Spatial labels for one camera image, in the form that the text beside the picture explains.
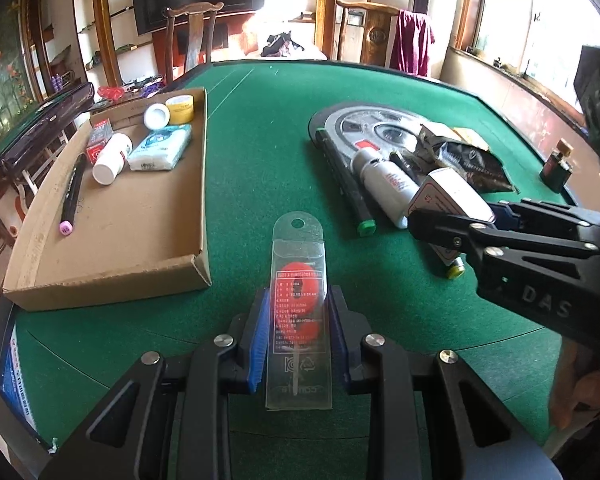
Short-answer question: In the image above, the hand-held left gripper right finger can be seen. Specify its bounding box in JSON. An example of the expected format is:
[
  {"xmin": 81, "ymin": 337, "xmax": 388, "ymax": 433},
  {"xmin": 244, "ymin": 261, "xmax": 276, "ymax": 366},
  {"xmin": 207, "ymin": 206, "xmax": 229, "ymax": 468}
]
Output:
[{"xmin": 327, "ymin": 285, "xmax": 563, "ymax": 480}]

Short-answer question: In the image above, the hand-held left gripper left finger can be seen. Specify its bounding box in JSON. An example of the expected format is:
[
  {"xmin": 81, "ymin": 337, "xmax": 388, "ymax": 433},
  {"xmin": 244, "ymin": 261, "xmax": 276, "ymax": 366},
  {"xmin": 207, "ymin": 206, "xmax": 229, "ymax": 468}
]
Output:
[{"xmin": 40, "ymin": 287, "xmax": 273, "ymax": 480}]

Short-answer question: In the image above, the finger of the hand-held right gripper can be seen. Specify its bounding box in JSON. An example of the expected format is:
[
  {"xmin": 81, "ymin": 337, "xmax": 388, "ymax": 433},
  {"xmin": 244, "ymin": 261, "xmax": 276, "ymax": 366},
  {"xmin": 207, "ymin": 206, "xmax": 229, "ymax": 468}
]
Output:
[
  {"xmin": 407, "ymin": 207, "xmax": 600, "ymax": 267},
  {"xmin": 490, "ymin": 199, "xmax": 600, "ymax": 234}
]

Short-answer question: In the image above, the white box with red label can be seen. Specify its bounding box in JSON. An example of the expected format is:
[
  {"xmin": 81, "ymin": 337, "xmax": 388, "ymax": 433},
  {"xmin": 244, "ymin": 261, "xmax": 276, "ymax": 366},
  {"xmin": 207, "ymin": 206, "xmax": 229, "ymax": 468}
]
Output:
[{"xmin": 407, "ymin": 167, "xmax": 496, "ymax": 266}]

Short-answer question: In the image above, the clear package with red item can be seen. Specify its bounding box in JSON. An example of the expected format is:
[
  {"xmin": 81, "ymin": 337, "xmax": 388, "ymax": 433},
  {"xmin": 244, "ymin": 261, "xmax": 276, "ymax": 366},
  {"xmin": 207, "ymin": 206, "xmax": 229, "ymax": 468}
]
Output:
[{"xmin": 265, "ymin": 212, "xmax": 334, "ymax": 411}]

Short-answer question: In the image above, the shallow cardboard box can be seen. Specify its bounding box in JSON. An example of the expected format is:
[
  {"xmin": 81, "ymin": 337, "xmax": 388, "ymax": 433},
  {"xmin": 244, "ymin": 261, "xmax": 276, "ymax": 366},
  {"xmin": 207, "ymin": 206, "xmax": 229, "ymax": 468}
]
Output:
[{"xmin": 2, "ymin": 87, "xmax": 212, "ymax": 312}]

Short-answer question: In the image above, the person's right hand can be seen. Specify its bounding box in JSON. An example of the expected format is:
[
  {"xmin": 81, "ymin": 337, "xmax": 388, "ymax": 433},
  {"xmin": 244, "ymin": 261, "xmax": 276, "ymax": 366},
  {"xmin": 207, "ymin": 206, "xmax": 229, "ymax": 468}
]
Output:
[{"xmin": 549, "ymin": 340, "xmax": 600, "ymax": 432}]

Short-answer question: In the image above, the small dark perfume bottle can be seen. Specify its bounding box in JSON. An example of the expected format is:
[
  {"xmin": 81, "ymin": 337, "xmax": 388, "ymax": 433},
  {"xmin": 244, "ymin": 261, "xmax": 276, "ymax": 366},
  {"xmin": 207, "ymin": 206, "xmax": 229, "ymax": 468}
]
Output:
[{"xmin": 539, "ymin": 139, "xmax": 575, "ymax": 194}]

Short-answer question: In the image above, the dark foil bag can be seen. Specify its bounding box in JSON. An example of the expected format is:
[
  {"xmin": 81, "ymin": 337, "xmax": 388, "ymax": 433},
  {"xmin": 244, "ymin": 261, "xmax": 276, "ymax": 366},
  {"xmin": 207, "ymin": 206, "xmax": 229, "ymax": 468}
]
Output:
[{"xmin": 415, "ymin": 124, "xmax": 519, "ymax": 195}]

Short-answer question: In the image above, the white bottle with red label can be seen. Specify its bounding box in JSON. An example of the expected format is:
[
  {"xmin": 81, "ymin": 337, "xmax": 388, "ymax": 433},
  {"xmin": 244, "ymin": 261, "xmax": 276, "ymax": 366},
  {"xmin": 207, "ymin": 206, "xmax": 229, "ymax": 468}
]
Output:
[{"xmin": 351, "ymin": 147, "xmax": 421, "ymax": 230}]

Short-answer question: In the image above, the yellow packet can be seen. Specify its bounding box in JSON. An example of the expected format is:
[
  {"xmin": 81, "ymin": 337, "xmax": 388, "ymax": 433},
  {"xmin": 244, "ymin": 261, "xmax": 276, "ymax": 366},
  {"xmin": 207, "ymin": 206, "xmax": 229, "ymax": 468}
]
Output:
[{"xmin": 452, "ymin": 127, "xmax": 491, "ymax": 154}]

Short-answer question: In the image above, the black marker with green cap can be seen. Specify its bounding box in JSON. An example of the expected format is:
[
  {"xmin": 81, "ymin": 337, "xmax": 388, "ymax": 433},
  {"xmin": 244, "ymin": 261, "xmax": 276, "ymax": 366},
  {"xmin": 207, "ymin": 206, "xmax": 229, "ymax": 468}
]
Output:
[{"xmin": 316, "ymin": 129, "xmax": 377, "ymax": 238}]

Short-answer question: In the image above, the round table control panel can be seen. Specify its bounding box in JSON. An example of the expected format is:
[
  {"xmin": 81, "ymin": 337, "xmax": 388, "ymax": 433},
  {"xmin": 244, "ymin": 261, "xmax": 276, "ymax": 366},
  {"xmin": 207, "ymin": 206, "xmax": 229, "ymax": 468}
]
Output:
[{"xmin": 308, "ymin": 101, "xmax": 481, "ymax": 202}]

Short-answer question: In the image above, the maroon cloth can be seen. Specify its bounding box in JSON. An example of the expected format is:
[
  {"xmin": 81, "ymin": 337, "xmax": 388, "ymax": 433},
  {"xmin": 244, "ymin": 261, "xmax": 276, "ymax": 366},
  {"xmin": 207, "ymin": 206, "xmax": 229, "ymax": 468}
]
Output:
[{"xmin": 390, "ymin": 9, "xmax": 436, "ymax": 79}]

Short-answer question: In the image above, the carved wooden chair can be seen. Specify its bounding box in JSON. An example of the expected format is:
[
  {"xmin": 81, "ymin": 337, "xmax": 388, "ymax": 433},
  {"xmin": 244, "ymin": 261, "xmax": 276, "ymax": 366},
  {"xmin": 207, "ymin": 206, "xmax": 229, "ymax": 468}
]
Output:
[{"xmin": 335, "ymin": 0, "xmax": 402, "ymax": 67}]

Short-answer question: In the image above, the wooden framed window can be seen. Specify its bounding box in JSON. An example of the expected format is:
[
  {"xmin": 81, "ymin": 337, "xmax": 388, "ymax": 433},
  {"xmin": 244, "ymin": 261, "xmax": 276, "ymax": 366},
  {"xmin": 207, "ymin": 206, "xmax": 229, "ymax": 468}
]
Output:
[{"xmin": 472, "ymin": 0, "xmax": 600, "ymax": 92}]

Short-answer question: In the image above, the blue tissue pack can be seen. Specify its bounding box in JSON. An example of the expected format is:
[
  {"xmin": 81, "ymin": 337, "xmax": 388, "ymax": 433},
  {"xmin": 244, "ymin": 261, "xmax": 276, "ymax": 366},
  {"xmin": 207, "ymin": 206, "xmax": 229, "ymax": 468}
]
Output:
[{"xmin": 127, "ymin": 124, "xmax": 193, "ymax": 172}]

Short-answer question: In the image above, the white paper cup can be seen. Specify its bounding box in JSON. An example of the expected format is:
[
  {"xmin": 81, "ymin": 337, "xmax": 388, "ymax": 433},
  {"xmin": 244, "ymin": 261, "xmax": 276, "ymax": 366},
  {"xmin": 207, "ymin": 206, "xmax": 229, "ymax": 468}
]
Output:
[{"xmin": 92, "ymin": 132, "xmax": 134, "ymax": 185}]

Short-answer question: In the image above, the black marker with pink cap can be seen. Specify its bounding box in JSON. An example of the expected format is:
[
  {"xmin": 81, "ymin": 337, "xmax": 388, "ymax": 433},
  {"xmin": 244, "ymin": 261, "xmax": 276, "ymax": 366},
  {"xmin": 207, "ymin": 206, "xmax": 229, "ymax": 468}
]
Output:
[{"xmin": 59, "ymin": 152, "xmax": 89, "ymax": 237}]

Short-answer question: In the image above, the yellow tape roll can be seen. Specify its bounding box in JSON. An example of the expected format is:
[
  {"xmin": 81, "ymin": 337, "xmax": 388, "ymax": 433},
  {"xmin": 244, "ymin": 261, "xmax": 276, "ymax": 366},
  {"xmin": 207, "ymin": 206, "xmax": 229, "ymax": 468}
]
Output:
[{"xmin": 165, "ymin": 94, "xmax": 197, "ymax": 125}]

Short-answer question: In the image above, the white tape roll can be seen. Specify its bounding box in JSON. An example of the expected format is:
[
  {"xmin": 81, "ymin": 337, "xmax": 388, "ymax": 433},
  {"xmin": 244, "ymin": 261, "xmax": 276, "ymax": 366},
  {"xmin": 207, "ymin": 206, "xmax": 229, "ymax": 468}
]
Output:
[{"xmin": 143, "ymin": 103, "xmax": 173, "ymax": 131}]

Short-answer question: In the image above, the blue printed label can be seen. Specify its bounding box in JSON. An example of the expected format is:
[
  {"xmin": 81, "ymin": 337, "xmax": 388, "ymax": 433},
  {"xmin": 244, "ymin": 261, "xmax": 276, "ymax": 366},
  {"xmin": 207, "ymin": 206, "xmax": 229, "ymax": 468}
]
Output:
[{"xmin": 0, "ymin": 332, "xmax": 39, "ymax": 434}]

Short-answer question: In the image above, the pile of clothes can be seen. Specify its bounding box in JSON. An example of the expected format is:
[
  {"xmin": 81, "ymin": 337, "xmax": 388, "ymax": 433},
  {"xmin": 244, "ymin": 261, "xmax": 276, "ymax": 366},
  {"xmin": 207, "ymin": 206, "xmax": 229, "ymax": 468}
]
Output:
[{"xmin": 260, "ymin": 32, "xmax": 307, "ymax": 59}]

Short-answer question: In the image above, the small red and white box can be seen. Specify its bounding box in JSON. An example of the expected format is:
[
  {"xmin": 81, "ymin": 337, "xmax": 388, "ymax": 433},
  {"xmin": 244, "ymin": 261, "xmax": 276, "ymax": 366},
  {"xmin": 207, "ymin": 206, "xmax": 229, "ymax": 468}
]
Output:
[{"xmin": 85, "ymin": 119, "xmax": 115, "ymax": 164}]

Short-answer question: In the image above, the long black case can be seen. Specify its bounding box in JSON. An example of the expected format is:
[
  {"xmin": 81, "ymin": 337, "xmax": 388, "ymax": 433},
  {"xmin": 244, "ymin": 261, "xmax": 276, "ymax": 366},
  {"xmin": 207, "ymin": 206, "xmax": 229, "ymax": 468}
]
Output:
[{"xmin": 0, "ymin": 82, "xmax": 96, "ymax": 176}]

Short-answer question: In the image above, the dark wooden chair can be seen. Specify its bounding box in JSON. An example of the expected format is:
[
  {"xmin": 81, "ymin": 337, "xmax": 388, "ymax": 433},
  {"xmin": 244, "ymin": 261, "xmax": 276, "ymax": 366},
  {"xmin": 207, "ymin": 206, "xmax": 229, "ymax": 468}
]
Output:
[{"xmin": 161, "ymin": 2, "xmax": 225, "ymax": 84}]

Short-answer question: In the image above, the landscape wall painting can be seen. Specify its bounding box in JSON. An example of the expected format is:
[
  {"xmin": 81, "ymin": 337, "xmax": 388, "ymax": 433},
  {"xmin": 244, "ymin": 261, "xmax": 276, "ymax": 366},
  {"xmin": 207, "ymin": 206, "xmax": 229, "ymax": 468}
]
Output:
[{"xmin": 0, "ymin": 5, "xmax": 39, "ymax": 157}]

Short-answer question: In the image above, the wall shelf unit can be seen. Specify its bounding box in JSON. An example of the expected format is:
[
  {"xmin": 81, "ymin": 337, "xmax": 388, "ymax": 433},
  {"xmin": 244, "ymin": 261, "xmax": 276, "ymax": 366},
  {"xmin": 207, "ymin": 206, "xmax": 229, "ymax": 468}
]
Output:
[{"xmin": 74, "ymin": 0, "xmax": 132, "ymax": 72}]

